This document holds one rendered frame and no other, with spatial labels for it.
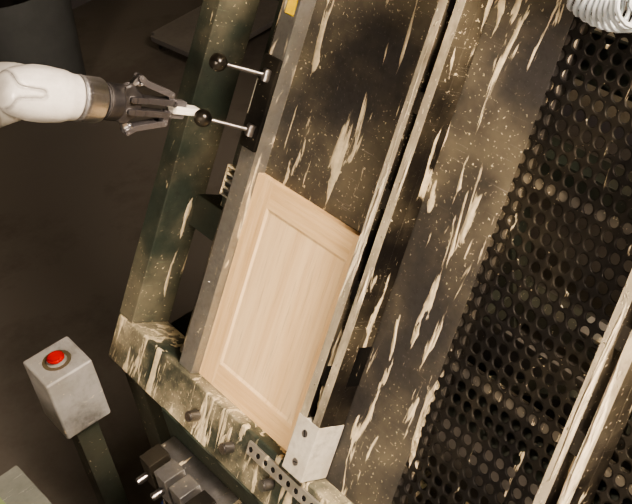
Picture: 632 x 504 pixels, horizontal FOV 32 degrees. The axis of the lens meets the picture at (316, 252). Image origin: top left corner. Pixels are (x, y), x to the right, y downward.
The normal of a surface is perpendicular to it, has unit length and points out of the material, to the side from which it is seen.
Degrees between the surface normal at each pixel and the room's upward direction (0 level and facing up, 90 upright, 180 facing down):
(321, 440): 90
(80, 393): 90
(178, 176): 90
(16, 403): 0
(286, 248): 58
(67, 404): 90
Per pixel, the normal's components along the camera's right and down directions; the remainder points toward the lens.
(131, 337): -0.72, 0.00
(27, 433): -0.14, -0.76
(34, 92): 0.56, 0.14
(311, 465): 0.62, 0.43
